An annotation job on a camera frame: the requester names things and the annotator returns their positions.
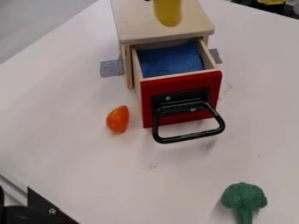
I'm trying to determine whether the red drawer with black handle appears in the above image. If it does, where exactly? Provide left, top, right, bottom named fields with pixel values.
left=129, top=38, right=227, bottom=144

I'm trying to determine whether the yellow toy banana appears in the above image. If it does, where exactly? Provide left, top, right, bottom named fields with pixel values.
left=151, top=0, right=184, bottom=28

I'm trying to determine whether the blue cloth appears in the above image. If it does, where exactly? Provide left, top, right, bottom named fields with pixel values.
left=136, top=41, right=206, bottom=79

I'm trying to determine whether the green toy broccoli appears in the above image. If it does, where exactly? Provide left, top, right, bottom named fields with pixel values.
left=219, top=182, right=269, bottom=224

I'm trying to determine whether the wooden cabinet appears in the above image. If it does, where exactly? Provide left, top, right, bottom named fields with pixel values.
left=99, top=0, right=225, bottom=89

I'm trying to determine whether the orange toy fruit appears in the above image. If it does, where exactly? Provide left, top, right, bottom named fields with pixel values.
left=105, top=105, right=131, bottom=134

